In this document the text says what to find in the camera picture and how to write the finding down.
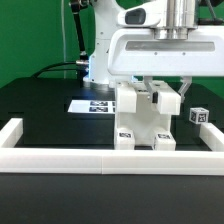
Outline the white U-shaped boundary fence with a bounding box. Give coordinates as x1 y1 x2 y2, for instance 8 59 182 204
0 118 224 176

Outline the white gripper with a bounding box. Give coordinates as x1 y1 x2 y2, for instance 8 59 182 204
108 0 224 103

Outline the white chair back frame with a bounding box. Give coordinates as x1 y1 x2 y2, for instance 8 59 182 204
115 80 181 115

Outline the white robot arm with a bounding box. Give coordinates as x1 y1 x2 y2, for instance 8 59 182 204
70 0 224 103

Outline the black cable bundle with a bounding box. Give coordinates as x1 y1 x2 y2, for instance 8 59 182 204
31 60 88 80

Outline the white tagged cube right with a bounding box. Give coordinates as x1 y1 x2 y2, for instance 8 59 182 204
189 107 209 124

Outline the white chair seat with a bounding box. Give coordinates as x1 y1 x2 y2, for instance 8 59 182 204
114 111 171 148

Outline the white flat tag board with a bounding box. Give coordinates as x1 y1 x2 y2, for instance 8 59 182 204
68 100 115 114

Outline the black raised platform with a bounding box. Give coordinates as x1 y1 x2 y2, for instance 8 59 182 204
0 78 224 123

